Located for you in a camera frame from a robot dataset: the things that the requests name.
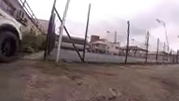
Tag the grey paved court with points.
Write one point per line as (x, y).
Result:
(103, 58)

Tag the pale building with red roof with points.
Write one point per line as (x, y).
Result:
(106, 47)

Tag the low long building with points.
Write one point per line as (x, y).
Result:
(73, 43)

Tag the tall pale pole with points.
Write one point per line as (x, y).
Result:
(62, 26)

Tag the brown dirt road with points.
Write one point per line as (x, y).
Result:
(105, 89)

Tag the green bush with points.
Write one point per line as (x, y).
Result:
(31, 41)

